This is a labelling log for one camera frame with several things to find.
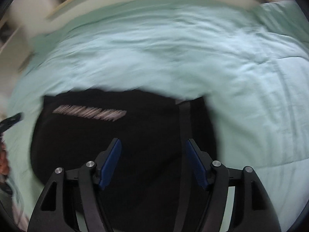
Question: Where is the black jacket with white piping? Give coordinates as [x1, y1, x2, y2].
[30, 89, 217, 231]

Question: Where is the person's left hand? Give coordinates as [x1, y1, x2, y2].
[0, 140, 10, 176]

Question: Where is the mint green quilted duvet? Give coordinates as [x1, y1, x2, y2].
[5, 0, 308, 231]

